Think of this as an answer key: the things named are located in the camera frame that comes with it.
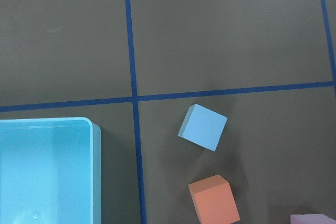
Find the purple foam block right side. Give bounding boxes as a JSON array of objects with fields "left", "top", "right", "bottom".
[{"left": 290, "top": 214, "right": 335, "bottom": 224}]

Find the light blue block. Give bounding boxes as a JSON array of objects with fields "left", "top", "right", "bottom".
[{"left": 178, "top": 104, "right": 228, "bottom": 151}]

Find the cyan plastic bin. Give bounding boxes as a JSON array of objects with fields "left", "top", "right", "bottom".
[{"left": 1, "top": 117, "right": 102, "bottom": 223}]

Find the orange foam block right side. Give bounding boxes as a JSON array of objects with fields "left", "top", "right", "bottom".
[{"left": 188, "top": 175, "right": 240, "bottom": 224}]

